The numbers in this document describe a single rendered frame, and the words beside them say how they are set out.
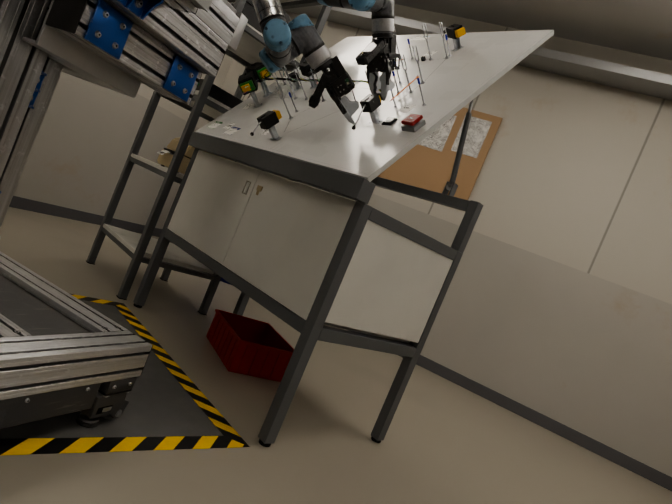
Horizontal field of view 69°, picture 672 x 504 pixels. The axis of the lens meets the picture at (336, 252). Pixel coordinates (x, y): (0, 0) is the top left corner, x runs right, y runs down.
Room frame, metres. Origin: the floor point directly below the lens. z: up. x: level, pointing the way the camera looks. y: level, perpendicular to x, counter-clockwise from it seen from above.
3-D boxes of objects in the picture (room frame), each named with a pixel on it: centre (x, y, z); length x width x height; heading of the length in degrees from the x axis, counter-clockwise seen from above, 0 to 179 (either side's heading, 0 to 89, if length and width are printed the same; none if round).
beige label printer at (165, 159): (2.56, 0.86, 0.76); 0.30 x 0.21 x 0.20; 138
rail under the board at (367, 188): (1.87, 0.40, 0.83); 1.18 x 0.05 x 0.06; 44
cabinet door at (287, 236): (1.68, 0.19, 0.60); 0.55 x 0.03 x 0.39; 44
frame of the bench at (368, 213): (2.08, 0.17, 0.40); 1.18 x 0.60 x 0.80; 44
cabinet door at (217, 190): (2.08, 0.57, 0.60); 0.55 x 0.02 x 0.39; 44
